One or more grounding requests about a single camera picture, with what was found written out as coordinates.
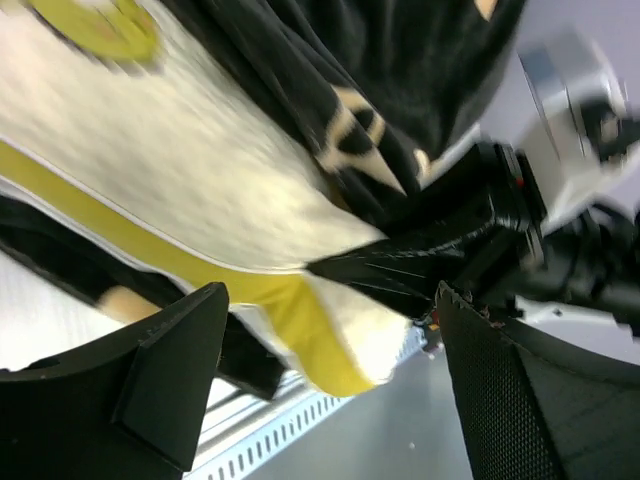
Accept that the black floral plush pillowcase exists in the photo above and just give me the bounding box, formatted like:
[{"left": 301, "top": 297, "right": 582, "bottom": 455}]
[{"left": 0, "top": 0, "right": 531, "bottom": 401}]

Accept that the perforated cable duct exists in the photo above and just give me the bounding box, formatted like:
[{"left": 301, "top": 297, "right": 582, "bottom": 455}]
[{"left": 184, "top": 329, "right": 431, "bottom": 480}]

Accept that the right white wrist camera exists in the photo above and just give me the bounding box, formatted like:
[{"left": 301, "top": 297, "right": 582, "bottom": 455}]
[{"left": 519, "top": 28, "right": 637, "bottom": 233}]

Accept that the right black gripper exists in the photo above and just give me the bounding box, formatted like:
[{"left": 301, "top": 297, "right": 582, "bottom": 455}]
[{"left": 307, "top": 142, "right": 544, "bottom": 320}]

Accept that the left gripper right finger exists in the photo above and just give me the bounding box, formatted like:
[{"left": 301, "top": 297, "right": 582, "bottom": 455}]
[{"left": 436, "top": 283, "right": 639, "bottom": 479}]

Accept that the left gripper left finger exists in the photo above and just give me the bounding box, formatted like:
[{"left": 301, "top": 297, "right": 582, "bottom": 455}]
[{"left": 1, "top": 283, "right": 229, "bottom": 479}]

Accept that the white pillow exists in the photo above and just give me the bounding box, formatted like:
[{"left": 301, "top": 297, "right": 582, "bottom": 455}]
[{"left": 1, "top": 1, "right": 410, "bottom": 398}]

